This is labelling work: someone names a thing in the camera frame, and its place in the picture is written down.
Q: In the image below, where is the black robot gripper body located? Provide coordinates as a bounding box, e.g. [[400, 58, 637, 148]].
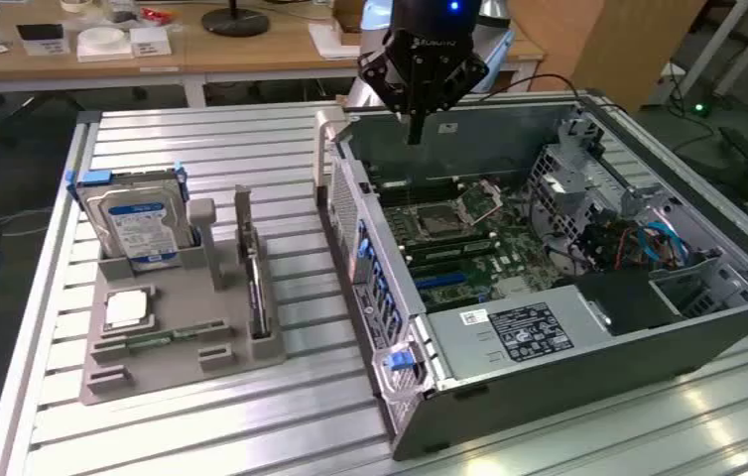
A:
[[382, 0, 481, 113]]

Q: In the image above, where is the graphics card with metal bracket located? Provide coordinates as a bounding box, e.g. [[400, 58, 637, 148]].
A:
[[234, 183, 277, 344]]

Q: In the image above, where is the white paper stack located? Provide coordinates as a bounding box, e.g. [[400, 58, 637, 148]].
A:
[[307, 21, 368, 61]]

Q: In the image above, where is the wooden desk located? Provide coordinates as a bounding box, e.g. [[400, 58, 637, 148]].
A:
[[0, 0, 547, 96]]

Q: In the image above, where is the wooden cabinet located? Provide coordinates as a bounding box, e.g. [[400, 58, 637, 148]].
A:
[[510, 0, 711, 111]]

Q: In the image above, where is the black round lamp base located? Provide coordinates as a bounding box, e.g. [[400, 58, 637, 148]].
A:
[[201, 0, 273, 39]]

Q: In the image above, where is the metal socket cover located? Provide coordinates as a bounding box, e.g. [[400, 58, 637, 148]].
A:
[[456, 180, 509, 225]]

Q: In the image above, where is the perforated metal drive cage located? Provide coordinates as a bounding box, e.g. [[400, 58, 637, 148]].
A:
[[524, 142, 621, 240]]

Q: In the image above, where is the CPU socket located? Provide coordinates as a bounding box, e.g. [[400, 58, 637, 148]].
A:
[[414, 202, 466, 240]]

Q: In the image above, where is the black RAM slot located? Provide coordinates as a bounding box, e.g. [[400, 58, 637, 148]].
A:
[[405, 242, 490, 253], [409, 247, 493, 260], [412, 253, 496, 266], [402, 237, 488, 248]]

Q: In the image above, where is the plain white box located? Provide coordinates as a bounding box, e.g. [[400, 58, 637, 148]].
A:
[[129, 26, 175, 60]]

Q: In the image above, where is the green motherboard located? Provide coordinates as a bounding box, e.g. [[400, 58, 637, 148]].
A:
[[373, 173, 580, 314]]

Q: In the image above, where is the blue expansion slot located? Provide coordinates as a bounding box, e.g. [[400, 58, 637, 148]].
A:
[[416, 274, 469, 292]]

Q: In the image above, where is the white box with round insert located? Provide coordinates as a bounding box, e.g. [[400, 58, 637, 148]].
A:
[[75, 27, 137, 64]]

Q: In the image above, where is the hard disk with blue caddy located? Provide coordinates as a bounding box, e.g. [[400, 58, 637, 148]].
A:
[[66, 167, 191, 273]]

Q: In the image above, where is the black and white box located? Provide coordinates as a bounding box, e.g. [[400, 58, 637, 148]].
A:
[[15, 23, 72, 57]]

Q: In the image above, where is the grey power supply unit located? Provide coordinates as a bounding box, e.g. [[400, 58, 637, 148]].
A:
[[424, 286, 615, 394]]

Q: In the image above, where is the grey metal disk bay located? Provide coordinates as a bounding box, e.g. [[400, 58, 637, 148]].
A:
[[649, 267, 747, 319]]

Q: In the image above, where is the silver CPU chip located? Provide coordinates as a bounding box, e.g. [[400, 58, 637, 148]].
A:
[[102, 291, 155, 334]]

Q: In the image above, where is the green RAM stick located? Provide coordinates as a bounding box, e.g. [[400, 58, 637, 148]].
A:
[[125, 326, 205, 349]]

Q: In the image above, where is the grey printed parts rack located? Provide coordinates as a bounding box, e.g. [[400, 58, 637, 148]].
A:
[[80, 196, 287, 407]]

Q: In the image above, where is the open dark grey PC case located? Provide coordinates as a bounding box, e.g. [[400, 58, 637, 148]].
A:
[[315, 88, 748, 463]]

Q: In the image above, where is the black cable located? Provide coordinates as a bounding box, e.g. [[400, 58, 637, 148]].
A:
[[477, 72, 617, 109]]

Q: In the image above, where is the black wire bundle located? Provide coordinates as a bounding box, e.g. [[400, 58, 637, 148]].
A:
[[576, 222, 621, 273]]

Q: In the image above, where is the orange wire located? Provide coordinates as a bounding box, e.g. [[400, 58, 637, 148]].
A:
[[613, 225, 635, 270]]

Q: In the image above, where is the white table frame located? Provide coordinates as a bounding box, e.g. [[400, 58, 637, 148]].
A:
[[661, 0, 748, 136]]

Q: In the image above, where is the blue wire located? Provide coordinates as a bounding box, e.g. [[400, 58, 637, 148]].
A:
[[637, 221, 691, 270]]

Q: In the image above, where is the grey floor cable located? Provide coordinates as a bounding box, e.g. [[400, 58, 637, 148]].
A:
[[0, 205, 55, 240]]

